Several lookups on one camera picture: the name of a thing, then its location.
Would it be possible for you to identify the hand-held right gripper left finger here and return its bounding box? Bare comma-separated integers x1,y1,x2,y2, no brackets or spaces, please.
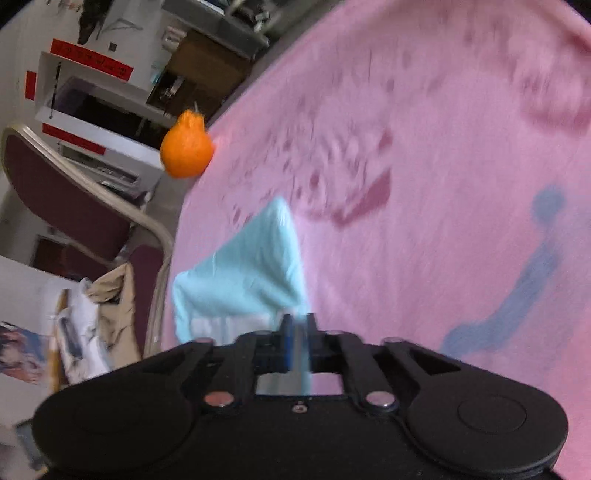
139,314,294,409

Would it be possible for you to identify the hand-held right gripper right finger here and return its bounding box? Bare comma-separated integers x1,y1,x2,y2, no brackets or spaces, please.
306,313,463,411

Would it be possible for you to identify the light blue garment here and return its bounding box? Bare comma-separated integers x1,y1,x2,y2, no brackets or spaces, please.
173,196,315,398

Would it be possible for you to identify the beige cloth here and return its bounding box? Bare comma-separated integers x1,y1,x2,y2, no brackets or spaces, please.
85,263,141,370

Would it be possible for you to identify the white plastic bag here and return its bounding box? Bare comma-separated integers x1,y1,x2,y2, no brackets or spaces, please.
55,277,114,384

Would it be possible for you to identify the single orange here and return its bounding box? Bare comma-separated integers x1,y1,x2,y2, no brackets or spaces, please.
160,109,216,179

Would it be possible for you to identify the pink blanket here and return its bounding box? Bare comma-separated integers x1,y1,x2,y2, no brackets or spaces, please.
157,0,591,480

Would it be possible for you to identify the printed picture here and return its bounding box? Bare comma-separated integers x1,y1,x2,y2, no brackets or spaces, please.
0,320,51,384

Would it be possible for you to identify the maroon padded chair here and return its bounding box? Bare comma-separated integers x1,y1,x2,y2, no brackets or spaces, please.
0,124,175,361

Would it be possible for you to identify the brown wooden cabinet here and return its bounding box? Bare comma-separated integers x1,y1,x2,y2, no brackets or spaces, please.
148,30,252,123

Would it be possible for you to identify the white cabinet with red labels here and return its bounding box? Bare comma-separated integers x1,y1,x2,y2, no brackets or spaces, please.
25,39,164,185

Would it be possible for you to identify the dark hanging cloth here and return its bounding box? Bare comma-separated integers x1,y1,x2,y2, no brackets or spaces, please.
76,0,116,44

